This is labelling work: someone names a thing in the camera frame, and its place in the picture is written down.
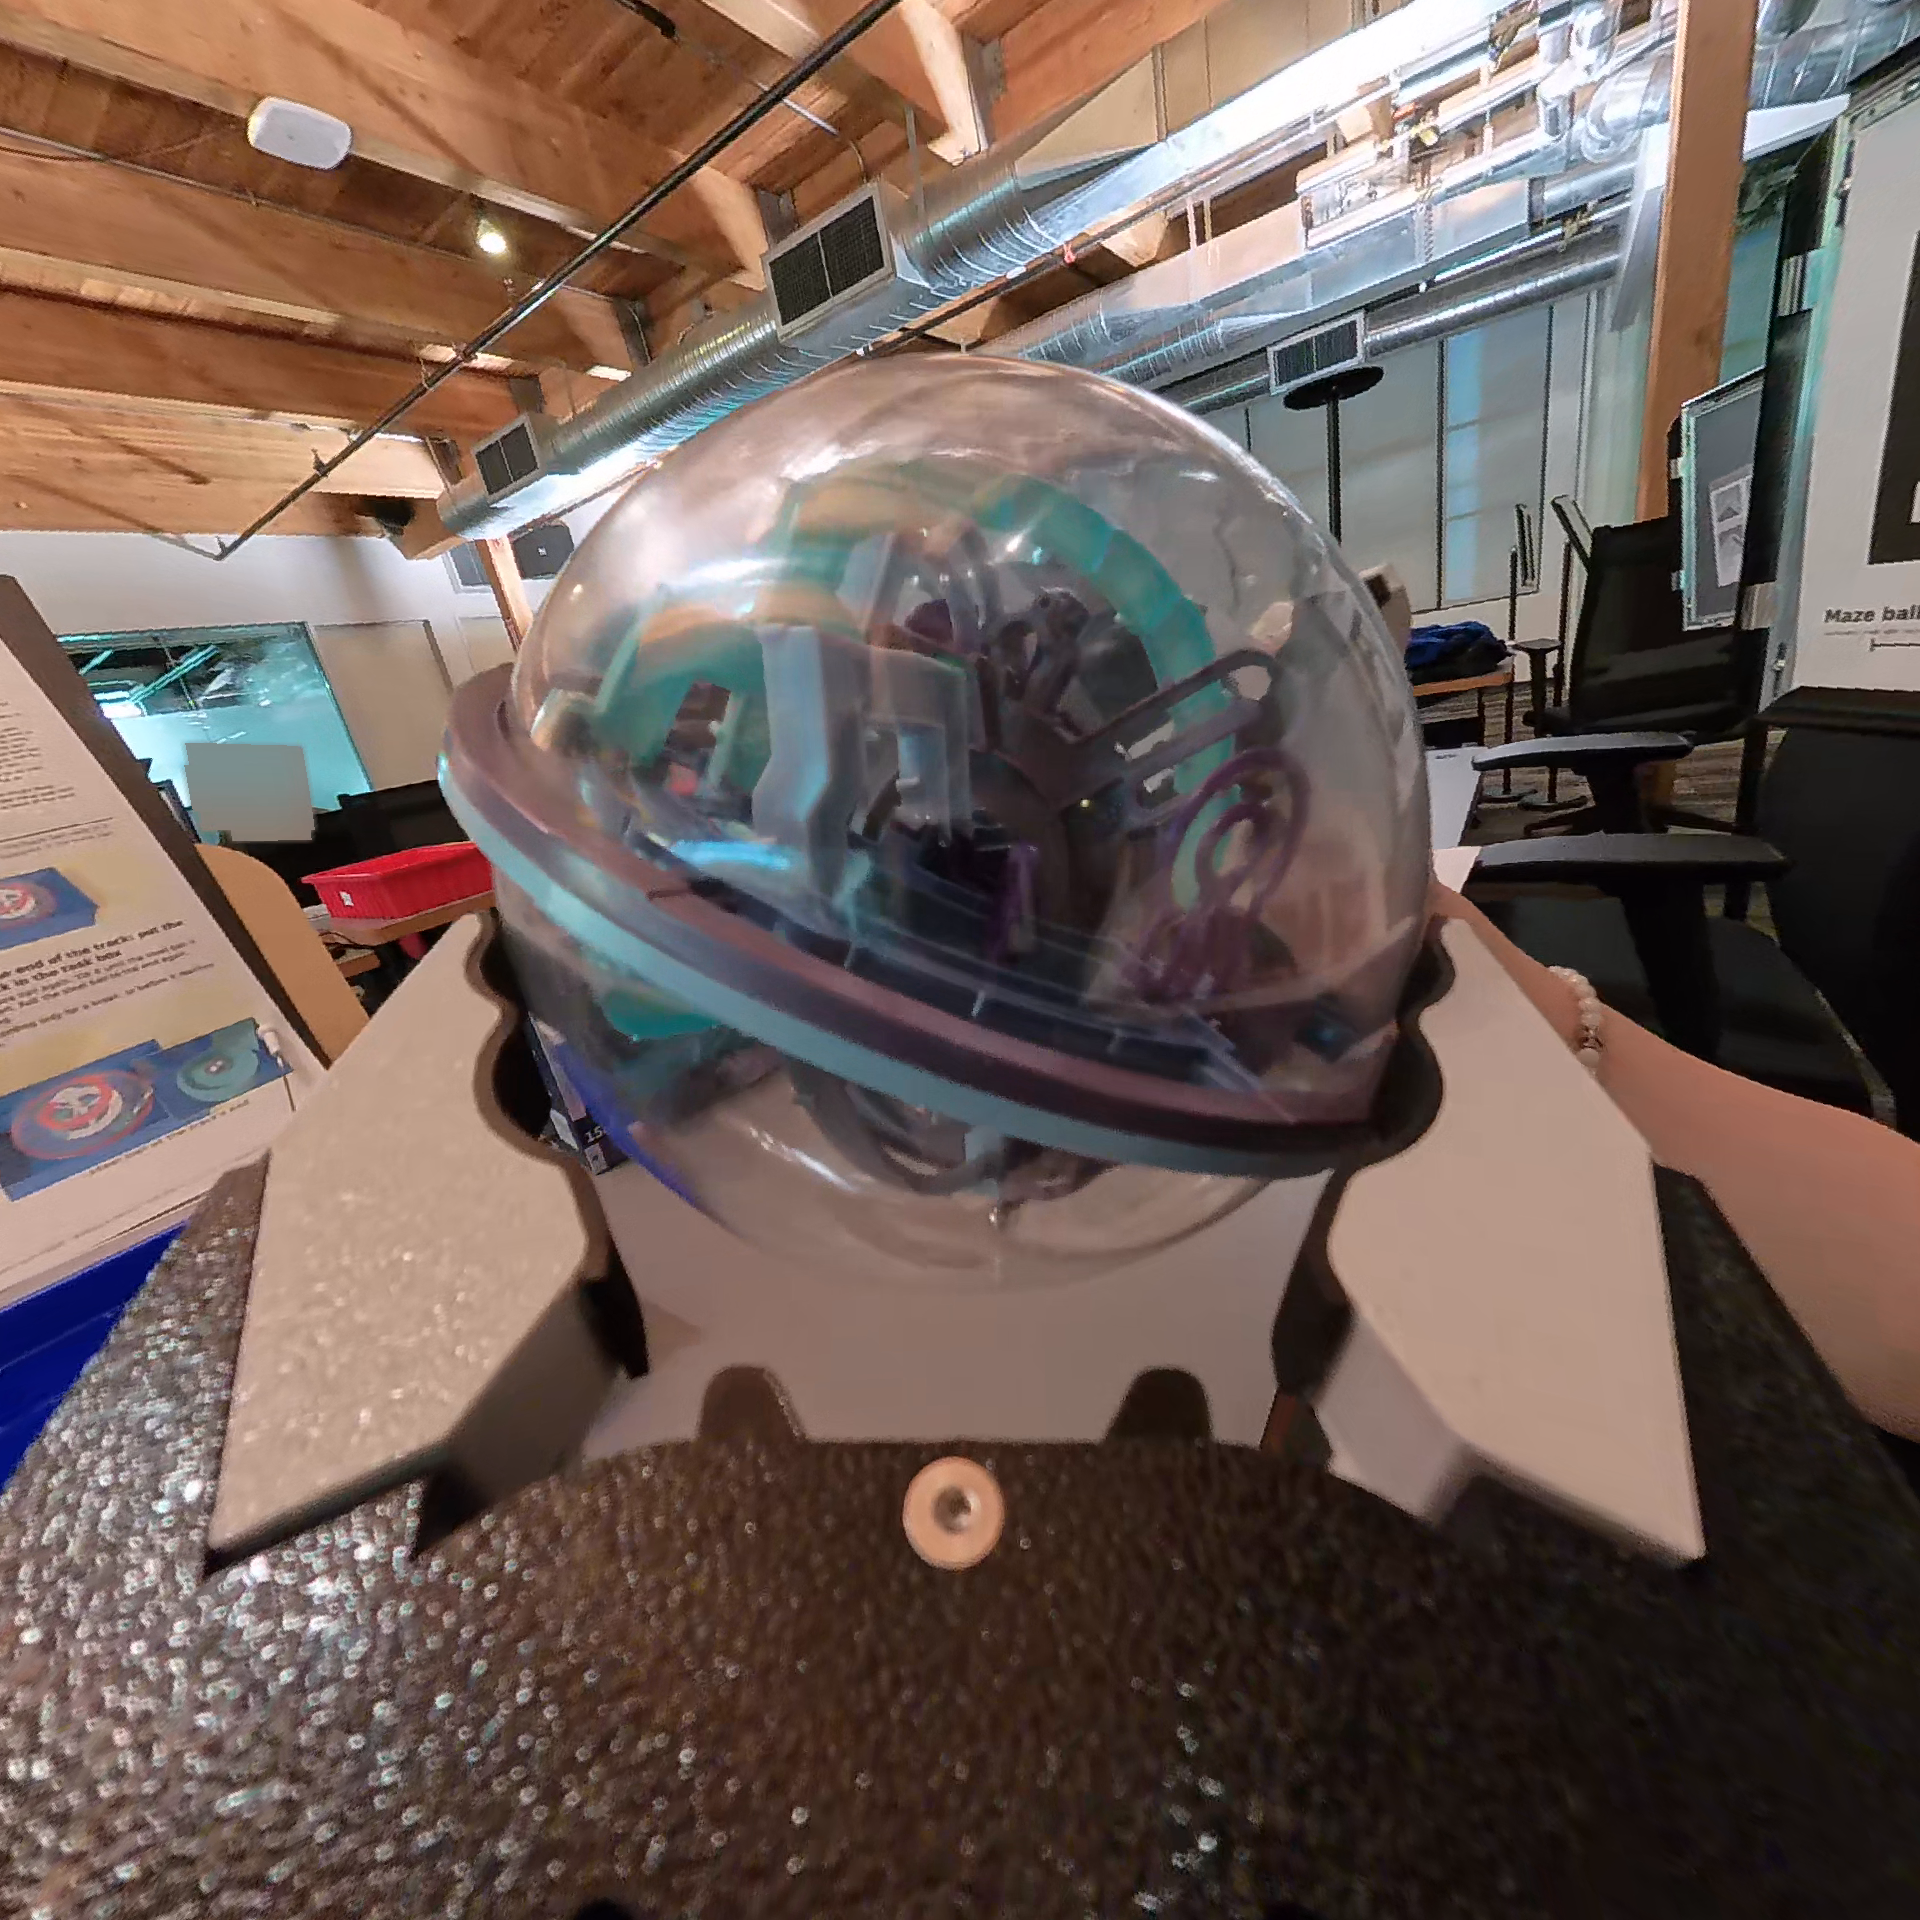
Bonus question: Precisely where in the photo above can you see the printed instruction sheet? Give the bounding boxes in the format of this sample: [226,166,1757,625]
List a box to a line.
[0,577,328,1311]

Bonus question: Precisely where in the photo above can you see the blue plastic bin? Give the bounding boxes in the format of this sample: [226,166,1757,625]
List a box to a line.
[0,1223,184,1489]

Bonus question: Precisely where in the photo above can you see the red plastic bin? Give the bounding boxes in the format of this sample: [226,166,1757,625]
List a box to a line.
[300,843,498,923]

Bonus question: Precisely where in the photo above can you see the silver air duct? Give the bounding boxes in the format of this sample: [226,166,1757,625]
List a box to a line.
[440,0,1653,544]

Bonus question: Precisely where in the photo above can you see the dark maze ball packaging box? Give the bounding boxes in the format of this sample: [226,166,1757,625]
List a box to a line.
[533,1037,640,1175]

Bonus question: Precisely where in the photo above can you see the black floor lamp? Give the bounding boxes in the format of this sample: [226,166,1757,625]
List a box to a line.
[1288,363,1385,544]

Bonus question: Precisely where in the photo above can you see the framed panel on easel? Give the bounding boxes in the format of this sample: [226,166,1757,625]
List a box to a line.
[1668,369,1777,636]

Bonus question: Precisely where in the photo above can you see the person's right hand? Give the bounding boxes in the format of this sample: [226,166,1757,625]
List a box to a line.
[1431,882,1590,1065]

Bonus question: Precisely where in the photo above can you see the white ceiling access point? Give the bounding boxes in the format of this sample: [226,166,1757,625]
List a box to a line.
[246,96,357,169]

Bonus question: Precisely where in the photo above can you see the person's right forearm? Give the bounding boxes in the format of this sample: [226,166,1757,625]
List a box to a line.
[1590,997,1920,1446]

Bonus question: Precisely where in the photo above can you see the clear plastic maze ball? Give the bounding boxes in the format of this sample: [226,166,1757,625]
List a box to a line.
[437,352,1436,1294]

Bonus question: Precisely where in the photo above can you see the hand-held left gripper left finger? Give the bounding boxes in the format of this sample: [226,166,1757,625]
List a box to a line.
[205,912,654,1560]

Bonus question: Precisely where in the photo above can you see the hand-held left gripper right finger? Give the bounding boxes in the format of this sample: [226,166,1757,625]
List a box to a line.
[1268,912,1714,1570]

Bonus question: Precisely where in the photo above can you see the white sign board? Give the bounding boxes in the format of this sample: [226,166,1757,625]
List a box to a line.
[1766,81,1920,710]

